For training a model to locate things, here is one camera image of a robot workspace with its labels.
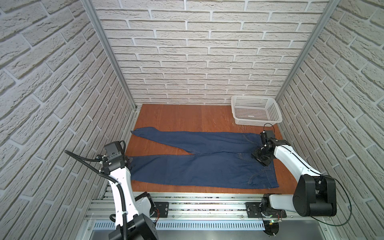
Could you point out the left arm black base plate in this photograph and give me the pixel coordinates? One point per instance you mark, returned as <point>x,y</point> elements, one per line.
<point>161,210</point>

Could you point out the right aluminium corner post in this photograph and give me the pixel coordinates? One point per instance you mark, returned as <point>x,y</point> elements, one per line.
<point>325,17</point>

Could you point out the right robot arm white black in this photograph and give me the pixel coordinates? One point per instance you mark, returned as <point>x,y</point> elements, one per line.
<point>315,193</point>

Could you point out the aluminium corner post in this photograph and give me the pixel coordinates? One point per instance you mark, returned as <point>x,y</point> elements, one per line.
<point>325,17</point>
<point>97,24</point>

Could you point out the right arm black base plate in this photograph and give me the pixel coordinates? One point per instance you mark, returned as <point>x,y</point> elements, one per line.
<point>257,210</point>

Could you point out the white plastic laundry basket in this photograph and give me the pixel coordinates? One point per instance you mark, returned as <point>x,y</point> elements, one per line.
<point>255,111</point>

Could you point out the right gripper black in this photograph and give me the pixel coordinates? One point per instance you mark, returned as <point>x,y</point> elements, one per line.
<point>265,162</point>

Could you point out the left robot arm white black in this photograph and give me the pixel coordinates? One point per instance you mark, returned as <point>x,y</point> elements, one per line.
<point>132,214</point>

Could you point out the blue denim trousers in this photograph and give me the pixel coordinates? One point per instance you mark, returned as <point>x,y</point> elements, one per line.
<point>220,160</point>

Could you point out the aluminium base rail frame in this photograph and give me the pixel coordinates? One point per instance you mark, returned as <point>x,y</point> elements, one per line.
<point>207,216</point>

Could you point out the left aluminium corner post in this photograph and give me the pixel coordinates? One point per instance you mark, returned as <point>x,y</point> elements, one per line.
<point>97,24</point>

